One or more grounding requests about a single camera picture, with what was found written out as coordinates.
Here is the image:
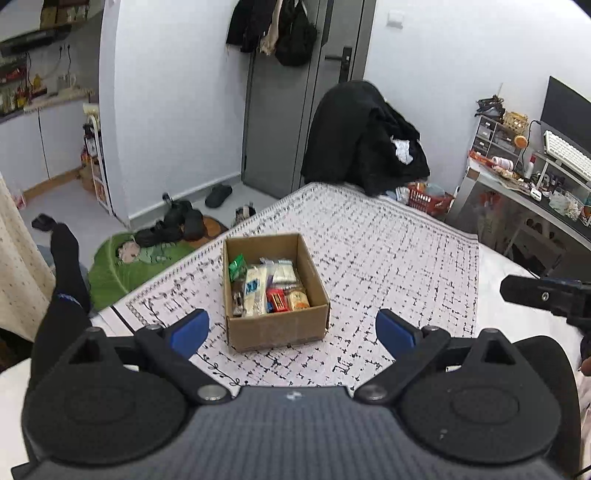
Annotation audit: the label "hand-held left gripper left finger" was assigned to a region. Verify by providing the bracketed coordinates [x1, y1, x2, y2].
[60, 309, 232, 406]

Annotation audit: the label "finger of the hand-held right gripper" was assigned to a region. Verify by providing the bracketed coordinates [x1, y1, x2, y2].
[501, 274, 583, 317]

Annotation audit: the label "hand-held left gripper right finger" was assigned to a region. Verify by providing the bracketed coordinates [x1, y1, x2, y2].
[355, 309, 525, 406]

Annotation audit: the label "cream long snack packet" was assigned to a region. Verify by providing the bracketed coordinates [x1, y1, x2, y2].
[242, 263, 271, 317]

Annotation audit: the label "brown cardboard box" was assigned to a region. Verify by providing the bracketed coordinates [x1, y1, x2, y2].
[223, 233, 331, 354]

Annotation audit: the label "red snack packet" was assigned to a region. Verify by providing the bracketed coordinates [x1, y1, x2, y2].
[267, 288, 289, 314]

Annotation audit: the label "orange bread packet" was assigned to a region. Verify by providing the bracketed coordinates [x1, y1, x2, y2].
[286, 288, 311, 311]

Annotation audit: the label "clear snack packet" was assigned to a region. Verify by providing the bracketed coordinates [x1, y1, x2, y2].
[270, 262, 299, 289]

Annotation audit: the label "black and white printed blanket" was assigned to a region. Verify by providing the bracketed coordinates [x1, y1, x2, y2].
[99, 182, 481, 388]

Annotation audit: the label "dark desk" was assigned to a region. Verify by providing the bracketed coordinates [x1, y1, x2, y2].
[455, 157, 591, 278]

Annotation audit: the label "green cartoon floor mat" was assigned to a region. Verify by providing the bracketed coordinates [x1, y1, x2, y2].
[88, 231, 199, 312]

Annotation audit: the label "black shoe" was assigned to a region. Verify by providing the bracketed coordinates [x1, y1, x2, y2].
[166, 200, 195, 222]
[134, 222, 183, 247]
[184, 210, 204, 241]

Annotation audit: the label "person's left leg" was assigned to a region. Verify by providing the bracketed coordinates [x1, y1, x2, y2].
[30, 222, 93, 384]

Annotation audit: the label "red plastic basket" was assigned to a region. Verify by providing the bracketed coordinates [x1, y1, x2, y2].
[407, 182, 455, 215]

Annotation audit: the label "black slipper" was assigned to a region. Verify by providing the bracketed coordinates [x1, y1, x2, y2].
[204, 184, 233, 208]

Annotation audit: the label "white keyboard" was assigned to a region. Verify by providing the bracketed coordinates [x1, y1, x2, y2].
[543, 130, 591, 183]

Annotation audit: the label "small drawer organiser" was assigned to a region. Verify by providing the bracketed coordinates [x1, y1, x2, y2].
[473, 114, 520, 158]

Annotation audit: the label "wicker basket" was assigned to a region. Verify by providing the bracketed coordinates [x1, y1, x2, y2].
[502, 111, 529, 134]

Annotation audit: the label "cream dotted curtain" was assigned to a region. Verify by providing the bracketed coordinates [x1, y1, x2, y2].
[0, 173, 56, 342]

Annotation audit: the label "black monitor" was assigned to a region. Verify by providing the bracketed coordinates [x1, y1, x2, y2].
[540, 76, 591, 139]

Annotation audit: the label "white shelf rack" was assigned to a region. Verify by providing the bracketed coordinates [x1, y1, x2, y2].
[82, 104, 114, 215]

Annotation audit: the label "grey door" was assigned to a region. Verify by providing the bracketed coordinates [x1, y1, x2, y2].
[242, 0, 377, 199]

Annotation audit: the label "kitchen counter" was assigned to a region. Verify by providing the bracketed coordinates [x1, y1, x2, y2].
[0, 88, 98, 118]

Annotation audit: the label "hanging dark clothes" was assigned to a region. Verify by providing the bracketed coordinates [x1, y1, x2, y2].
[225, 0, 318, 66]

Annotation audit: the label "black door handle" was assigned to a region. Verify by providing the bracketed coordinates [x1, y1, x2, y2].
[324, 45, 354, 84]

